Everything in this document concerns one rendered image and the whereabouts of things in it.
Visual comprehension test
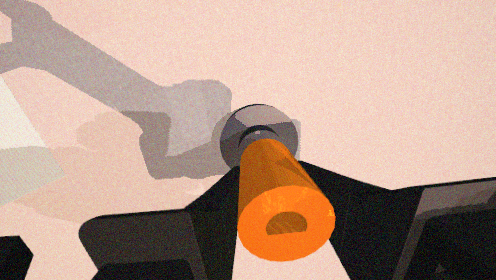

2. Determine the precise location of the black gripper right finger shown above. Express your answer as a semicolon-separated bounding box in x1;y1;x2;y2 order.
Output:
298;160;496;280

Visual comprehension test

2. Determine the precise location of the dark grey round pedestal with shaft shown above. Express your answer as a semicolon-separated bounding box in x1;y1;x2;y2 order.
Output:
220;104;298;169

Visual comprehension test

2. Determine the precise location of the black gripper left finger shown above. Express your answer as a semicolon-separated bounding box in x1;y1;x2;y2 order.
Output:
78;166;240;280

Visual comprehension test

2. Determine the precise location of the orange knob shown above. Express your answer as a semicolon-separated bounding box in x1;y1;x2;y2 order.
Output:
237;138;336;262

